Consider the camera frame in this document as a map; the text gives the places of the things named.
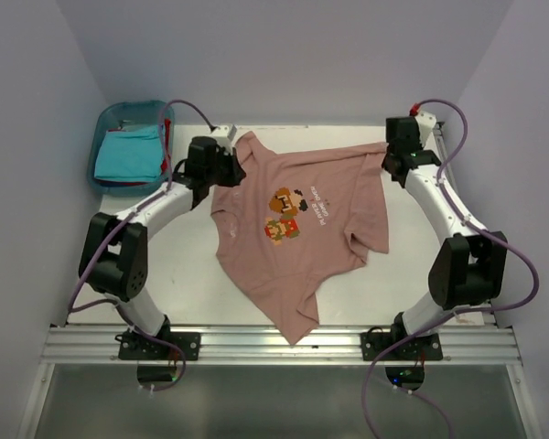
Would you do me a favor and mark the pink t shirt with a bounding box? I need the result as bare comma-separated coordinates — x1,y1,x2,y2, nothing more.
210,132,389,345

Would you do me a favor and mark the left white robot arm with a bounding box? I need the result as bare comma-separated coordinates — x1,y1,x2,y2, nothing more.
68,130,245,359

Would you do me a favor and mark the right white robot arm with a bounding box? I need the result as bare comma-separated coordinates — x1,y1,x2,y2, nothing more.
382,112,507,359

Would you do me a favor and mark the turquoise folded t shirt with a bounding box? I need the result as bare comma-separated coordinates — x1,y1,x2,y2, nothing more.
93,125,162,182

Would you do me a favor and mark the teal plastic bin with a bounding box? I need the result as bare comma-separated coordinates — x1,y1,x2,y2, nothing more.
87,100,175,198

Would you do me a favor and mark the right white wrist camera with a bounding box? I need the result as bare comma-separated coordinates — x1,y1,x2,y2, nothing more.
409,103,437,142

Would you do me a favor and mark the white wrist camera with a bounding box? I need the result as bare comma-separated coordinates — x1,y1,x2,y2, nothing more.
210,123,237,151
409,103,437,142

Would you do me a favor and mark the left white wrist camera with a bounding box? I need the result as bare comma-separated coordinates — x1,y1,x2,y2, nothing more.
210,123,237,151

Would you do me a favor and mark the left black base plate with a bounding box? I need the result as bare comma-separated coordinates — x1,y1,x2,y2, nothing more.
114,330,201,361

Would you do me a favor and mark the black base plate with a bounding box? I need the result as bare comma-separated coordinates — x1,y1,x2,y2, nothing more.
114,330,201,361
360,327,444,361

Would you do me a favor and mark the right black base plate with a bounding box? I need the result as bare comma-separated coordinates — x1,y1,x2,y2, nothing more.
360,327,444,361

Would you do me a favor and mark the aluminium rail frame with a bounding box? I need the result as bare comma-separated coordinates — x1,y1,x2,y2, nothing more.
39,325,522,366

